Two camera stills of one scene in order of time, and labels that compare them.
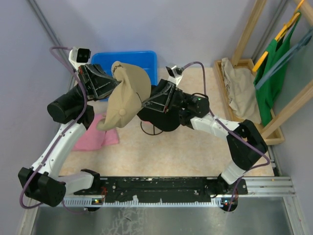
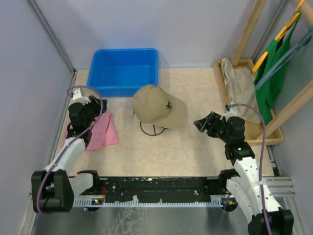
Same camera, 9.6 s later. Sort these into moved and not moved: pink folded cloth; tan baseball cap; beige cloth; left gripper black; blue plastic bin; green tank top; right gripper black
Moved: tan baseball cap; right gripper black; left gripper black
Not moved: blue plastic bin; green tank top; beige cloth; pink folded cloth
